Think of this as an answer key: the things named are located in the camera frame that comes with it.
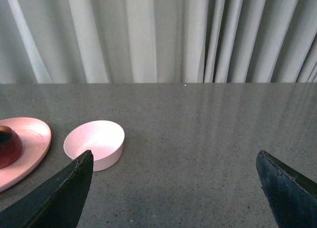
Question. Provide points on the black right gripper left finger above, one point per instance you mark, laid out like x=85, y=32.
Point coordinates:
x=57, y=203

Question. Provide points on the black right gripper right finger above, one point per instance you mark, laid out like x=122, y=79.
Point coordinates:
x=292, y=196

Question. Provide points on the red apple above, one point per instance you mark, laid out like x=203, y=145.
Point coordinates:
x=10, y=146

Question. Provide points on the pink plate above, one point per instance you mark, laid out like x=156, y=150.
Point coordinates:
x=36, y=138

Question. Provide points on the light pink bowl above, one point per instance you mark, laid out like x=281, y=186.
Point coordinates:
x=103, y=138

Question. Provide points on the white curtain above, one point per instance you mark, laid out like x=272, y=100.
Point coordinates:
x=158, y=41

